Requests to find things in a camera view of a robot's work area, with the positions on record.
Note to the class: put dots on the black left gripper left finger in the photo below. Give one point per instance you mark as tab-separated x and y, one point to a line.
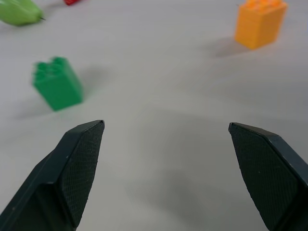
60	178

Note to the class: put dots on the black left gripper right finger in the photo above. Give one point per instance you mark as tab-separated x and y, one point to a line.
269	178

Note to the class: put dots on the green toy brick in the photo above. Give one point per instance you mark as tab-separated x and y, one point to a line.
57	86

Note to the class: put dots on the orange toy brick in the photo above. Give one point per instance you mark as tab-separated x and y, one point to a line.
258	25

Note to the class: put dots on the light green plastic object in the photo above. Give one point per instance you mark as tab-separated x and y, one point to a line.
18	12

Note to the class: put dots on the small red object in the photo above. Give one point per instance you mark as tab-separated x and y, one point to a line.
71	2

